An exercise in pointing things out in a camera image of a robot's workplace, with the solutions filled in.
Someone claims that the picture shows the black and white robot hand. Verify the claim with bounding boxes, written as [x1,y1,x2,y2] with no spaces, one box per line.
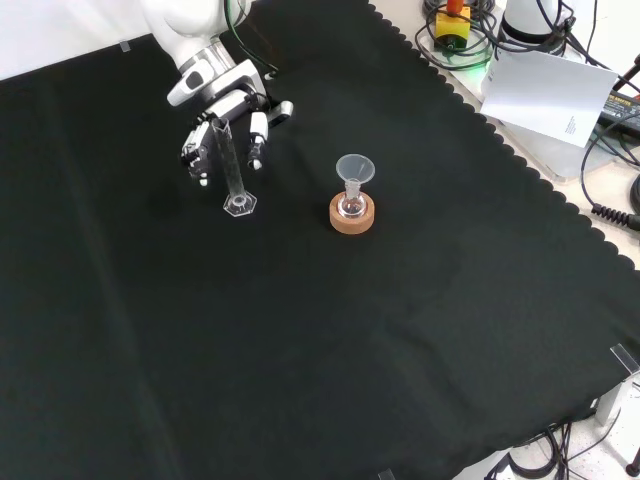
[166,59,295,188]

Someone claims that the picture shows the clear graduated cylinder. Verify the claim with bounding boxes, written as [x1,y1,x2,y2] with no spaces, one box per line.
[209,118,259,218]

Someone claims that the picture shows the clear plastic funnel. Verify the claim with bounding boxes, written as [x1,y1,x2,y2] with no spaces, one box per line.
[335,153,377,197]

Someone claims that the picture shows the round-bottom glass flask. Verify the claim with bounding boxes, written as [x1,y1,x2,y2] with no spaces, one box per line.
[337,180,367,219]

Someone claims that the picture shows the yellow stop button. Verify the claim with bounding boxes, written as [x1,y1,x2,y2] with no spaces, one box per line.
[433,0,474,52]

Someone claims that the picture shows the black scalloped cloth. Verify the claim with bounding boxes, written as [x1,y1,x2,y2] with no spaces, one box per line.
[0,0,640,480]

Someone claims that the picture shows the white paper sheet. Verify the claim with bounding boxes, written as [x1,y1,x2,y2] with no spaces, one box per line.
[478,48,621,149]

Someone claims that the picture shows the pale board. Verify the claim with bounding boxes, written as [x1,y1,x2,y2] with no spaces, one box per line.
[413,29,640,182]

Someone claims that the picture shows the black power adapter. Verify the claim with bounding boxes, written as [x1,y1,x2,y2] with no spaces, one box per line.
[597,89,640,130]

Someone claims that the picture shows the green cable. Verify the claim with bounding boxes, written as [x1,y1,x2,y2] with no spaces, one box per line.
[223,0,281,77]

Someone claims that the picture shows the cork ring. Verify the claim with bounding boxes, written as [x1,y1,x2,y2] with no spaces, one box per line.
[328,191,377,235]

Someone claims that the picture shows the black cables around stop button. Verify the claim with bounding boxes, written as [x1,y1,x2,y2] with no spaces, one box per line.
[413,0,506,71]

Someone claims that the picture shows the black coiled cable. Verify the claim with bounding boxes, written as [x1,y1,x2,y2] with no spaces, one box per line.
[578,119,640,227]

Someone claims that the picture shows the black floor cable bundle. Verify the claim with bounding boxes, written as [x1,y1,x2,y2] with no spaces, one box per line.
[483,422,581,480]

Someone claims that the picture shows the grey metal bracket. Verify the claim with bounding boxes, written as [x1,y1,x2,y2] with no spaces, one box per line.
[593,343,640,427]

